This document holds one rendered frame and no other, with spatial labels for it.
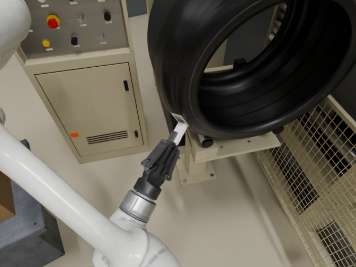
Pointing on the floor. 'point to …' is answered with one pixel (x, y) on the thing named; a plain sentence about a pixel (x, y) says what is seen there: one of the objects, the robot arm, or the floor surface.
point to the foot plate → (186, 179)
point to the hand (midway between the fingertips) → (177, 133)
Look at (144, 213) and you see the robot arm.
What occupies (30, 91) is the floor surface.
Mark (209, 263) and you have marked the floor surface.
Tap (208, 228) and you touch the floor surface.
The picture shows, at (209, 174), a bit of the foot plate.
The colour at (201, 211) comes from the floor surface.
